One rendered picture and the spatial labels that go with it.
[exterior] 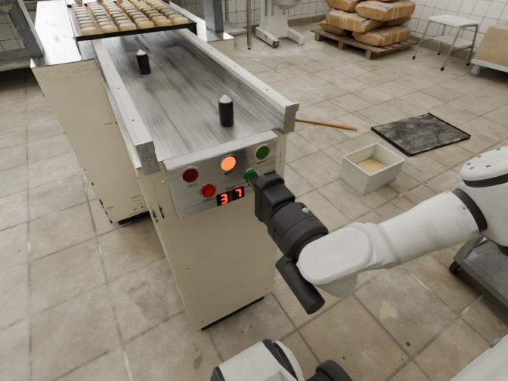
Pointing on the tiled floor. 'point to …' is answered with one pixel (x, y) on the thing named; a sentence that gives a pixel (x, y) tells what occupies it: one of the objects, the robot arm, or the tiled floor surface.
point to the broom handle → (326, 123)
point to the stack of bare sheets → (419, 134)
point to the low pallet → (363, 44)
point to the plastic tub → (370, 168)
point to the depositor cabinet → (98, 103)
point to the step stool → (451, 35)
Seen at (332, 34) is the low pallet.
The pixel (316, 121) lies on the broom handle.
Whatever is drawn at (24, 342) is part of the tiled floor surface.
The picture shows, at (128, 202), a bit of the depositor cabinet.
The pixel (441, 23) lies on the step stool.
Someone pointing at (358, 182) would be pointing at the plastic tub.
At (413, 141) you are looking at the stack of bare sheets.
